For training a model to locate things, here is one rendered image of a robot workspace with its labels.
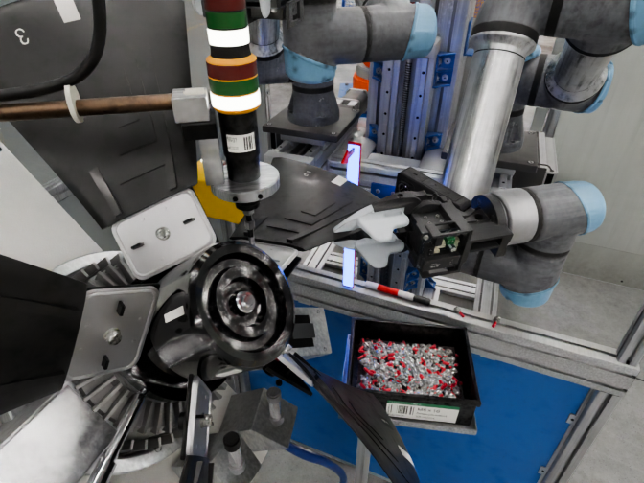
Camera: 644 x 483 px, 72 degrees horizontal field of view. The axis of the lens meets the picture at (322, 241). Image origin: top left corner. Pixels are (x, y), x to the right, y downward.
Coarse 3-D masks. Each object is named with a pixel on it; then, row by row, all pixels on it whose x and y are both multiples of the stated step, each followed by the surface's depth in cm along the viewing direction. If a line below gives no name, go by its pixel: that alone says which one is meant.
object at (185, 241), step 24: (192, 192) 44; (144, 216) 44; (168, 216) 44; (192, 216) 44; (120, 240) 44; (144, 240) 44; (168, 240) 44; (192, 240) 44; (144, 264) 44; (168, 264) 44
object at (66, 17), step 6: (54, 0) 44; (60, 0) 44; (66, 0) 44; (72, 0) 44; (60, 6) 44; (66, 6) 44; (72, 6) 44; (60, 12) 44; (66, 12) 44; (72, 12) 44; (78, 12) 44; (66, 18) 44; (72, 18) 44; (78, 18) 44
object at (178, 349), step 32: (224, 256) 41; (256, 256) 43; (160, 288) 41; (192, 288) 37; (224, 288) 39; (256, 288) 42; (288, 288) 44; (160, 320) 39; (192, 320) 36; (224, 320) 38; (256, 320) 41; (288, 320) 43; (160, 352) 40; (192, 352) 37; (224, 352) 37; (256, 352) 39; (160, 384) 43
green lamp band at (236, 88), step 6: (258, 78) 39; (210, 84) 39; (216, 84) 38; (222, 84) 38; (228, 84) 38; (234, 84) 38; (240, 84) 38; (246, 84) 38; (252, 84) 39; (258, 84) 40; (210, 90) 39; (216, 90) 38; (222, 90) 38; (228, 90) 38; (234, 90) 38; (240, 90) 38; (246, 90) 38; (252, 90) 39
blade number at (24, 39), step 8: (16, 24) 42; (24, 24) 42; (8, 32) 42; (16, 32) 42; (24, 32) 42; (32, 32) 43; (16, 40) 42; (24, 40) 42; (32, 40) 43; (24, 48) 42; (32, 48) 43
